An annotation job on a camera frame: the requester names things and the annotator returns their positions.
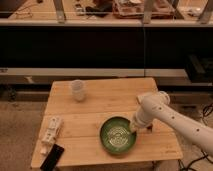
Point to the dark box at right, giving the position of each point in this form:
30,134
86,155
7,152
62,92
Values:
199,69

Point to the white remote control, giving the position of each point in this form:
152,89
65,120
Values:
50,134

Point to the green ceramic bowl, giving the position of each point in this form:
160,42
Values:
116,137

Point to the clear plastic cup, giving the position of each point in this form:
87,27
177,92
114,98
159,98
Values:
78,90

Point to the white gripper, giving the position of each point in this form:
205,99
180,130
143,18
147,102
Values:
139,122

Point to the black phone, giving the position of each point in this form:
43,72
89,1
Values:
52,158

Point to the cluttered tray on shelf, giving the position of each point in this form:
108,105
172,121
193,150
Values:
135,8

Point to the wooden table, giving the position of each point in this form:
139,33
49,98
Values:
82,121

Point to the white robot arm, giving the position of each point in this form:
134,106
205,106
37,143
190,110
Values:
155,105

